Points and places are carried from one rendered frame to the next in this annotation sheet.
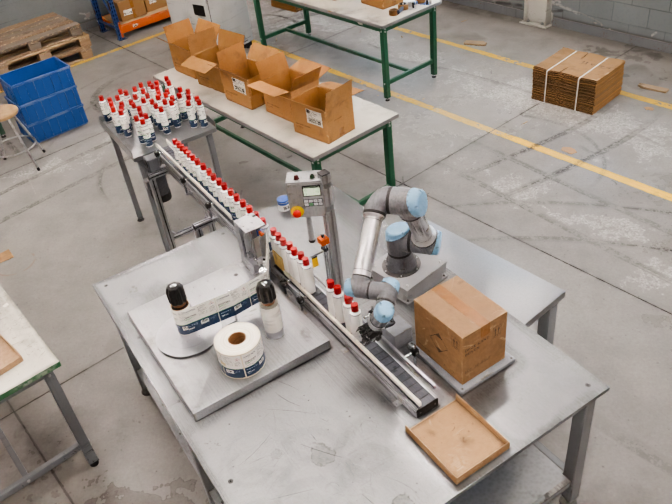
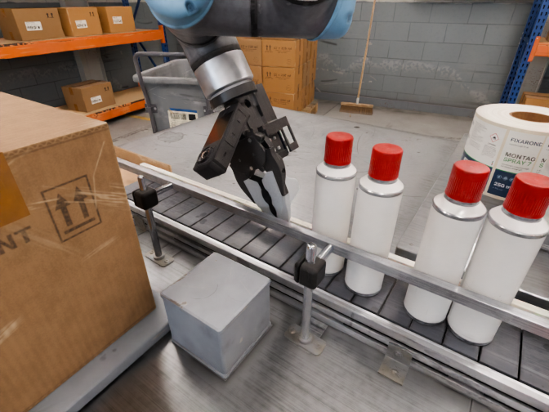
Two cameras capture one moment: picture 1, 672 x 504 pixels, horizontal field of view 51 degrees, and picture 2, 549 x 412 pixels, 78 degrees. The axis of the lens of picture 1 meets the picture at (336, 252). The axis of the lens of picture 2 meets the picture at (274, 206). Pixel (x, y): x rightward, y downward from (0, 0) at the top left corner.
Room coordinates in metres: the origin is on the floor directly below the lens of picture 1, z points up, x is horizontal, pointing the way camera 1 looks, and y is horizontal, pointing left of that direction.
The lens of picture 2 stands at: (2.54, -0.29, 1.22)
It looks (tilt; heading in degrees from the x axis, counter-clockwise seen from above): 31 degrees down; 153
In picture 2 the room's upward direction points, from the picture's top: straight up
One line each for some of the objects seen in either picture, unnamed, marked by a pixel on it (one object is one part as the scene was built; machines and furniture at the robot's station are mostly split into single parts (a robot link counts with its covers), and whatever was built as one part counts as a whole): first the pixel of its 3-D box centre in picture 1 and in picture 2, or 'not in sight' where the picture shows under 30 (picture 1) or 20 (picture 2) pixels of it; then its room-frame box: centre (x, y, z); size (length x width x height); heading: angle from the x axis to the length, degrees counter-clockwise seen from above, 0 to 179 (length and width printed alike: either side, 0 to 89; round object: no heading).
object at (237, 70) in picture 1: (247, 75); not in sight; (5.10, 0.49, 0.97); 0.45 x 0.38 x 0.37; 129
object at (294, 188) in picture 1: (307, 194); not in sight; (2.67, 0.09, 1.38); 0.17 x 0.10 x 0.19; 84
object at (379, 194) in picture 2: (349, 313); (373, 224); (2.28, -0.02, 0.98); 0.05 x 0.05 x 0.20
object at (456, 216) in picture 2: (339, 303); (444, 248); (2.36, 0.02, 0.98); 0.05 x 0.05 x 0.20
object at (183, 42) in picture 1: (191, 48); not in sight; (5.83, 0.98, 0.97); 0.45 x 0.40 x 0.37; 128
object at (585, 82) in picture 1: (577, 79); not in sight; (5.93, -2.43, 0.16); 0.65 x 0.54 x 0.32; 41
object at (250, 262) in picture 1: (254, 243); not in sight; (2.86, 0.40, 1.01); 0.14 x 0.13 x 0.26; 29
